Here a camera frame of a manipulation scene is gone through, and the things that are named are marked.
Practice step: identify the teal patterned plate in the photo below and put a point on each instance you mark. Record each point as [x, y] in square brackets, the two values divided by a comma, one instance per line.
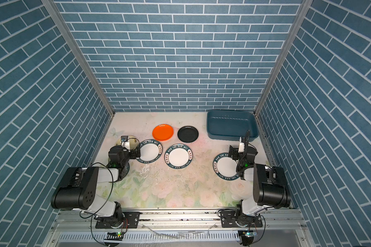
[124, 171]

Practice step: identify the cream yellow plate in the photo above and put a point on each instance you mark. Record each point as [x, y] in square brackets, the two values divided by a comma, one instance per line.
[135, 142]

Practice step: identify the white plate green rim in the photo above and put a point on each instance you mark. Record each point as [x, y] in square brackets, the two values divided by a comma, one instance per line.
[150, 151]
[178, 156]
[225, 167]

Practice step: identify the right aluminium corner post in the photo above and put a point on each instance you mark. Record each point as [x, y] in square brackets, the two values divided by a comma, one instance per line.
[299, 18]

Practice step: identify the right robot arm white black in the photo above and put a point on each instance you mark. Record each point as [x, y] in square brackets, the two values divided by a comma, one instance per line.
[269, 185]

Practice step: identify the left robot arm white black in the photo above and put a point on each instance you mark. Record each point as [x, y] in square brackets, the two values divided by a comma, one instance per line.
[77, 190]

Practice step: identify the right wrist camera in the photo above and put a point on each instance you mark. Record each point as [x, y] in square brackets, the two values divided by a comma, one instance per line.
[244, 142]

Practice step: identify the teal plastic bin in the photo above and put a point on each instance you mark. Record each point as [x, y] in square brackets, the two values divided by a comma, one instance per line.
[230, 125]

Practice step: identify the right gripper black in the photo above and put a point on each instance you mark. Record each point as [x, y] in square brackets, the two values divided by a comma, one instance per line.
[236, 153]

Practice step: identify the aluminium front rail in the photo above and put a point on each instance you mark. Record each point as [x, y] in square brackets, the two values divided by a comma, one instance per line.
[183, 228]

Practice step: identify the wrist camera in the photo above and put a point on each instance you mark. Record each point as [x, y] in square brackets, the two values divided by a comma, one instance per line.
[244, 142]
[125, 142]

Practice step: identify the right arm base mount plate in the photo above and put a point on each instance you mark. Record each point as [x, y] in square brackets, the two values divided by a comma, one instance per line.
[231, 219]

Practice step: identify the left aluminium corner post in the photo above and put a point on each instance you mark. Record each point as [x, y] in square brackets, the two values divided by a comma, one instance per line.
[59, 21]

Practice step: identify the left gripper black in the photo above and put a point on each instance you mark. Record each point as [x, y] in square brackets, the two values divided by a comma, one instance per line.
[133, 155]

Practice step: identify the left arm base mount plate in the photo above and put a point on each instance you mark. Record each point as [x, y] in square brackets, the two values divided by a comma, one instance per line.
[126, 220]

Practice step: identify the black plate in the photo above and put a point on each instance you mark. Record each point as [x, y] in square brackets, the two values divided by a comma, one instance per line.
[188, 134]

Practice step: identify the aluminium corner post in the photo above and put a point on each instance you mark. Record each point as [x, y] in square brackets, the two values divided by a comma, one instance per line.
[299, 18]
[59, 21]

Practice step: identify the orange plate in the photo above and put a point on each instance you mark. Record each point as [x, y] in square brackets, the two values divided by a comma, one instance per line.
[163, 132]

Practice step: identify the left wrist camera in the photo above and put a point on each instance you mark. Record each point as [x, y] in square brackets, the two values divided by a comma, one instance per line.
[125, 142]

